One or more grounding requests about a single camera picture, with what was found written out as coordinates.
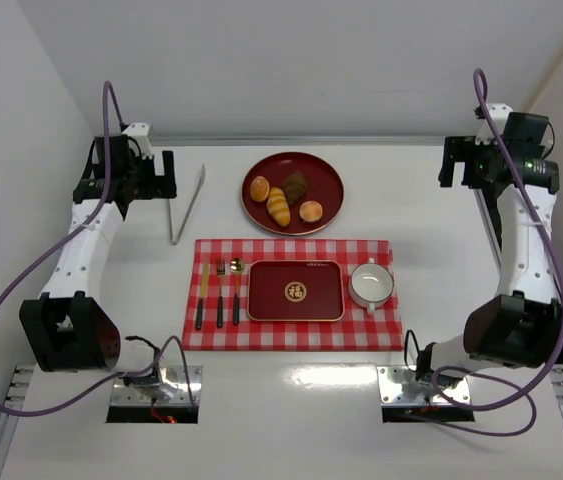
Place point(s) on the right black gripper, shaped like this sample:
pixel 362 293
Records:
pixel 454 163

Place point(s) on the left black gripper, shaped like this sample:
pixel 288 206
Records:
pixel 159 176

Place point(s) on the stainless steel tongs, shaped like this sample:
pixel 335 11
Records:
pixel 177 229

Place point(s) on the sesame bun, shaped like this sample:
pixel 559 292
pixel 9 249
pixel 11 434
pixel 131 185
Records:
pixel 259 189

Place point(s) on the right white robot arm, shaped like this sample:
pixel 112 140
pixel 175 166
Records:
pixel 521 325

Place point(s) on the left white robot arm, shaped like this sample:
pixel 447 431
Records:
pixel 66 327

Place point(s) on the striped orange bread roll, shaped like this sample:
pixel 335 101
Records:
pixel 278 207

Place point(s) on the dark brown bread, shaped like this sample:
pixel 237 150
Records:
pixel 294 187

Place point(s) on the round red plate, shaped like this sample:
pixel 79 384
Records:
pixel 324 186

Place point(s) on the red white checkered cloth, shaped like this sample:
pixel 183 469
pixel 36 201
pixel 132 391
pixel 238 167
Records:
pixel 355 331

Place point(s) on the round pale bun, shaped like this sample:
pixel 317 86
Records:
pixel 311 211

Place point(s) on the rectangular red tray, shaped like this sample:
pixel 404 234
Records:
pixel 295 291

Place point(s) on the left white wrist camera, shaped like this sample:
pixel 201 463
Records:
pixel 138 135

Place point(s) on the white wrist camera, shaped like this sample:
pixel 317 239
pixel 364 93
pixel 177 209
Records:
pixel 499 113
pixel 138 135

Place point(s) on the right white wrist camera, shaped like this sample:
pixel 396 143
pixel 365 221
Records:
pixel 499 113

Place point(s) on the gold knife black handle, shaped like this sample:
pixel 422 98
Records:
pixel 202 296

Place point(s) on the gold fork black handle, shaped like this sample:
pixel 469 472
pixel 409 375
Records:
pixel 220 269

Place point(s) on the gold spoon black handle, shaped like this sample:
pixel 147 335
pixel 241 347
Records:
pixel 237 267

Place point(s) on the white two-handled bowl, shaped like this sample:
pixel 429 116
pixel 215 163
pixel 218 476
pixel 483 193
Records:
pixel 371 285

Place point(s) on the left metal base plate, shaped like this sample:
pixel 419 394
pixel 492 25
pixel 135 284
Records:
pixel 167 387

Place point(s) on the metal base plate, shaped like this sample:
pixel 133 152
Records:
pixel 167 387
pixel 398 389

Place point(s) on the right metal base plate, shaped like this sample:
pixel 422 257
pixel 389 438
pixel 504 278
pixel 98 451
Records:
pixel 398 389

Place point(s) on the aluminium table frame rail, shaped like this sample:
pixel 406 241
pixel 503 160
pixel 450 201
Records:
pixel 298 415

